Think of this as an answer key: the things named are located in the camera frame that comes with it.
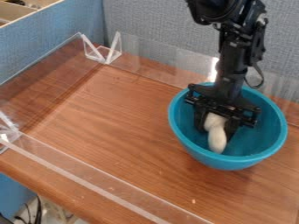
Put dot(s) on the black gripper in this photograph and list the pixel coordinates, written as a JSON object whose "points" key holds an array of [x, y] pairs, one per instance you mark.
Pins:
{"points": [[240, 111]]}

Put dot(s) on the white and brown mushroom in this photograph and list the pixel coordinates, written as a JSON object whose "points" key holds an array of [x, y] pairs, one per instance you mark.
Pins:
{"points": [[214, 126]]}

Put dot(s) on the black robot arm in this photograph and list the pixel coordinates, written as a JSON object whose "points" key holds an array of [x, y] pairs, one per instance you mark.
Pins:
{"points": [[240, 22]]}

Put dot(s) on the blue plastic bowl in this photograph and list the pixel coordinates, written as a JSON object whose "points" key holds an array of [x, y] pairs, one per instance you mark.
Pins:
{"points": [[250, 146]]}

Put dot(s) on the clear acrylic back barrier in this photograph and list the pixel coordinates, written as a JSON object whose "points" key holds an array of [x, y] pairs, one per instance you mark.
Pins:
{"points": [[179, 66]]}

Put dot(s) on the clear acrylic barrier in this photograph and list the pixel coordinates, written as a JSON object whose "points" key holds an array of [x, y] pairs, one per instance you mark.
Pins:
{"points": [[139, 201], [179, 66]]}

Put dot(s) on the clear acrylic front barrier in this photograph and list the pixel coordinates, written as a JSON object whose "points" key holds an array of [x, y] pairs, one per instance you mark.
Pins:
{"points": [[139, 201]]}

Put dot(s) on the wooden shelf box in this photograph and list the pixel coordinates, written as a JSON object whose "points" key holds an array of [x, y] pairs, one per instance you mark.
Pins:
{"points": [[15, 10]]}

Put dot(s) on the clear acrylic corner bracket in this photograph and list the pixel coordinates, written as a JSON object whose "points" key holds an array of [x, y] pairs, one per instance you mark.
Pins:
{"points": [[102, 54]]}

